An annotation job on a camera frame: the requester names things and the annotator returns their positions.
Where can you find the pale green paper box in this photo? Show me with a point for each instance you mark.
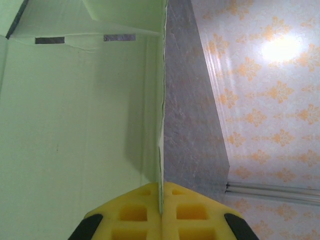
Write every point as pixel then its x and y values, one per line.
pixel 75 112

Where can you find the aluminium corner post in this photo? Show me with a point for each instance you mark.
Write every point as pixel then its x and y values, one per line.
pixel 275 191

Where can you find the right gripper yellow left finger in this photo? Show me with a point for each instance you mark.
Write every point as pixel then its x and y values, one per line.
pixel 150 225

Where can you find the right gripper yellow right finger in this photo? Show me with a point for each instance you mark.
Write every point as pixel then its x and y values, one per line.
pixel 170 225

